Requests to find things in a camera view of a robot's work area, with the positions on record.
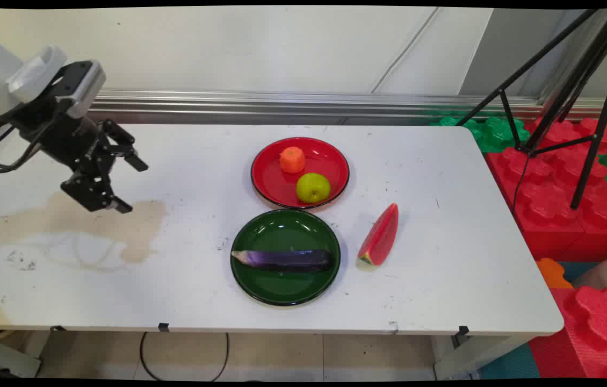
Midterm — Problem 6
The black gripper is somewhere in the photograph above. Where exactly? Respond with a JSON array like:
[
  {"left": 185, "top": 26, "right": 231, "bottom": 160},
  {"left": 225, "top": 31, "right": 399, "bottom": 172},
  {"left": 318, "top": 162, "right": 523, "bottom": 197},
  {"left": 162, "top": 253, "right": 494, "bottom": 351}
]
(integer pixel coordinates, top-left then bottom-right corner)
[{"left": 12, "top": 100, "right": 149, "bottom": 214}]

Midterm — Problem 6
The orange foam block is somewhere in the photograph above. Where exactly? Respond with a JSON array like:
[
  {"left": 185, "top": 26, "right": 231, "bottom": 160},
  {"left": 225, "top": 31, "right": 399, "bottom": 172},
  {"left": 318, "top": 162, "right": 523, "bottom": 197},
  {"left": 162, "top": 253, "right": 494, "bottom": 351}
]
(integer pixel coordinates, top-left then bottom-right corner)
[{"left": 536, "top": 257, "right": 574, "bottom": 290}]

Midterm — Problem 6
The red plate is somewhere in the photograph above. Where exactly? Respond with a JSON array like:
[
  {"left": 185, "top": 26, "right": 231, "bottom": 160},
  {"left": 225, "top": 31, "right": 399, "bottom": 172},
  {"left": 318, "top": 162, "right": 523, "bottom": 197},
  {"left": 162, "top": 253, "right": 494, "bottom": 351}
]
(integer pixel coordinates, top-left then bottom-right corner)
[{"left": 250, "top": 137, "right": 350, "bottom": 210}]

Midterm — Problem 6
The orange toy fruit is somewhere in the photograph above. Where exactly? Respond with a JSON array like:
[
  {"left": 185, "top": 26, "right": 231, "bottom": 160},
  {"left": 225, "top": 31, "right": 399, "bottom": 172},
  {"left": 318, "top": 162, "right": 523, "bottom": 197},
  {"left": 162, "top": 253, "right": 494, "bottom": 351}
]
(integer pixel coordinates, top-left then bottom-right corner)
[{"left": 279, "top": 146, "right": 306, "bottom": 174}]

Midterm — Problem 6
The toy watermelon slice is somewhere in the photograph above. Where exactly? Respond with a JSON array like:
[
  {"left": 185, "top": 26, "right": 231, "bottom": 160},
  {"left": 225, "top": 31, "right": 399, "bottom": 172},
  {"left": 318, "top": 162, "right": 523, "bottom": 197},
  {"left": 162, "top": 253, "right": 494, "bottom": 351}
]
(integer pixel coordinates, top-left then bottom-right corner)
[{"left": 356, "top": 203, "right": 399, "bottom": 268}]

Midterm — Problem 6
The white table leg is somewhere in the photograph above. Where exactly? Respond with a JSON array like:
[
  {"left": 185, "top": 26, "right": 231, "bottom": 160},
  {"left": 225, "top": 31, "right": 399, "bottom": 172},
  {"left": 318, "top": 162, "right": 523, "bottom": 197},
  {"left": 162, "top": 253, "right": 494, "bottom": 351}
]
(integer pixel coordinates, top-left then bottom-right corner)
[
  {"left": 0, "top": 332, "right": 42, "bottom": 379},
  {"left": 433, "top": 335, "right": 530, "bottom": 381}
]

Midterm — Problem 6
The teal floor mat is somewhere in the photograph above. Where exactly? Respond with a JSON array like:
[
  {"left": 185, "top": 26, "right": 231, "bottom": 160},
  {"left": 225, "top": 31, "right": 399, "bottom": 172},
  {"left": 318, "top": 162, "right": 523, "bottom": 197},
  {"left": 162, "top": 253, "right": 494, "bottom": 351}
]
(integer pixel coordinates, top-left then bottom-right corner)
[{"left": 478, "top": 343, "right": 541, "bottom": 380}]

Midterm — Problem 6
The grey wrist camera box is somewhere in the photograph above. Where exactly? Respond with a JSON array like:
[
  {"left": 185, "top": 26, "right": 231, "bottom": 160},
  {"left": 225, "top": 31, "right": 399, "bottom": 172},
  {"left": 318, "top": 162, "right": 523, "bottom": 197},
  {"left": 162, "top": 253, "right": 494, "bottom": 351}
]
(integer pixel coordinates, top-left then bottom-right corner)
[{"left": 54, "top": 60, "right": 107, "bottom": 119}]

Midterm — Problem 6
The green toy apple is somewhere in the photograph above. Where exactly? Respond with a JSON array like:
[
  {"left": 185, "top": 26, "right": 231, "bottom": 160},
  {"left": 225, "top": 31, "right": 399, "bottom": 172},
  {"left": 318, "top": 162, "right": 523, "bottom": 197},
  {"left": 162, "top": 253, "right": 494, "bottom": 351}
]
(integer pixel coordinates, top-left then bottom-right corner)
[{"left": 296, "top": 172, "right": 331, "bottom": 204}]

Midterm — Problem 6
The aluminium wall rail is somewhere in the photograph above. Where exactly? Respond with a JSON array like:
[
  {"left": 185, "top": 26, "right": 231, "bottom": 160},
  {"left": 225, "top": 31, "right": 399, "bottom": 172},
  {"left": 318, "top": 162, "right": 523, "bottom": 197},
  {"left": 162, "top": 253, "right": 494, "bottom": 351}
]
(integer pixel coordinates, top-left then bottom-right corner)
[{"left": 88, "top": 90, "right": 607, "bottom": 126}]

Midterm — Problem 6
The purple toy eggplant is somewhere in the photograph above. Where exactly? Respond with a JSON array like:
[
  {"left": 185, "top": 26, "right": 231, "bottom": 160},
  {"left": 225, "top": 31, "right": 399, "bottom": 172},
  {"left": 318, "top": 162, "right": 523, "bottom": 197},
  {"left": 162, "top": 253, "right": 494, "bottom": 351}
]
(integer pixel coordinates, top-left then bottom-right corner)
[{"left": 231, "top": 249, "right": 334, "bottom": 273}]

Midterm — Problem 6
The black floor cable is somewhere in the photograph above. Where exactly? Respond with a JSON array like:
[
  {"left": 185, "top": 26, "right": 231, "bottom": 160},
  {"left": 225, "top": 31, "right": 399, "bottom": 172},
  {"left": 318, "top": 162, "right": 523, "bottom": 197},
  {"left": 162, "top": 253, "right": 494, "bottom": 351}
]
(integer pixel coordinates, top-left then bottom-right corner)
[{"left": 139, "top": 332, "right": 229, "bottom": 382}]

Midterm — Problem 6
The black tripod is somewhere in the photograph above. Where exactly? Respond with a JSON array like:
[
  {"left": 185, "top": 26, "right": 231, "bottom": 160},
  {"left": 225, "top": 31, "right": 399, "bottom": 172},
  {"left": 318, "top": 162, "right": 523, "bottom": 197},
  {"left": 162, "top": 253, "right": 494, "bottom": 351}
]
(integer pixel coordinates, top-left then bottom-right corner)
[{"left": 454, "top": 8, "right": 607, "bottom": 210}]

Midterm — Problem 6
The green plate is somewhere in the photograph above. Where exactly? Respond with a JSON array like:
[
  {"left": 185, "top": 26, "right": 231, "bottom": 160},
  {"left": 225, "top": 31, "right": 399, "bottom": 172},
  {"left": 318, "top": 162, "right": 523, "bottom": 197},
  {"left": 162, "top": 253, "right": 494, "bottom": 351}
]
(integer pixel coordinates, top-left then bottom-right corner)
[{"left": 230, "top": 209, "right": 341, "bottom": 307}]

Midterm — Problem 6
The large red foam block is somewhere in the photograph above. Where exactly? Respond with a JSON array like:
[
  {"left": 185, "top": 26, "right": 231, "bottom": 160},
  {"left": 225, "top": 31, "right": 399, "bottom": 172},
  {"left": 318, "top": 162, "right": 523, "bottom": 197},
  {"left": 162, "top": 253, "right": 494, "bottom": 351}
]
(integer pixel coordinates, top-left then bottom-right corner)
[{"left": 485, "top": 117, "right": 607, "bottom": 262}]

